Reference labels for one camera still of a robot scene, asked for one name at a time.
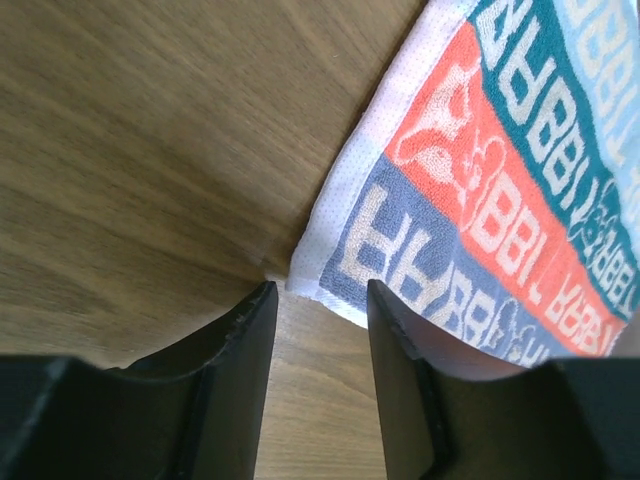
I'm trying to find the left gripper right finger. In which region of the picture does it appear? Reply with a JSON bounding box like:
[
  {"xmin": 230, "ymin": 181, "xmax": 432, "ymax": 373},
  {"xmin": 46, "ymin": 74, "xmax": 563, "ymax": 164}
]
[{"xmin": 367, "ymin": 280, "xmax": 639, "ymax": 479}]

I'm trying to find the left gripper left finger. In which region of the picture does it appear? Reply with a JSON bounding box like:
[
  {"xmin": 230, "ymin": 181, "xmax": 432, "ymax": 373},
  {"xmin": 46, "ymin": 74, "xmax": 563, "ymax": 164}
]
[{"xmin": 1, "ymin": 281, "xmax": 278, "ymax": 479}]

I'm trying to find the orange white lettered towel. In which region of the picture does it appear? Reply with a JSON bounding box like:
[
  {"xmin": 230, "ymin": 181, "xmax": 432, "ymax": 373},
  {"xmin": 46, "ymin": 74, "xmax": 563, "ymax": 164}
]
[{"xmin": 286, "ymin": 1, "xmax": 639, "ymax": 367}]

